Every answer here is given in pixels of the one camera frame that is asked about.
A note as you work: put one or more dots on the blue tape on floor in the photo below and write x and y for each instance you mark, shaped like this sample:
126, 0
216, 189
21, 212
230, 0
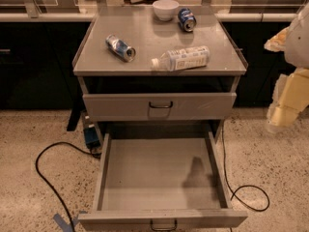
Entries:
65, 227

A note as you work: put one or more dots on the white bowl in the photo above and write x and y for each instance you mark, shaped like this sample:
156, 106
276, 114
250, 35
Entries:
164, 10

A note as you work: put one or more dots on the blue pepsi can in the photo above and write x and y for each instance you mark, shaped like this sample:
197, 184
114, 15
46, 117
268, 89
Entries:
187, 19

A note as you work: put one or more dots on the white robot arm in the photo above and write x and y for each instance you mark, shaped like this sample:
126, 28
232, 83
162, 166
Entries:
296, 52

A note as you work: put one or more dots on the clear blue-label plastic bottle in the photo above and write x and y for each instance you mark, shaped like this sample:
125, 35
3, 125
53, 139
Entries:
182, 59

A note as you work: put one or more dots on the silver blue soda can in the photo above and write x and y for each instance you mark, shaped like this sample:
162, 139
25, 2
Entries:
120, 48

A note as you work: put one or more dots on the blue power box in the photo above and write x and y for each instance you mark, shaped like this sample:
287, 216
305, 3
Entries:
91, 137

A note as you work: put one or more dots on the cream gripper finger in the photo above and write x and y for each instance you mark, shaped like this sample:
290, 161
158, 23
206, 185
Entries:
278, 42
290, 97

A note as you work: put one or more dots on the grey drawer cabinet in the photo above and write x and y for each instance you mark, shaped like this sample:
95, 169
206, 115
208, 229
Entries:
100, 71

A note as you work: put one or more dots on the grey top drawer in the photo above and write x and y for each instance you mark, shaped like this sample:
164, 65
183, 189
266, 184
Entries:
170, 106

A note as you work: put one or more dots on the grey open middle drawer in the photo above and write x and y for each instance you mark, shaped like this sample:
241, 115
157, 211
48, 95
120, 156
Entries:
159, 185

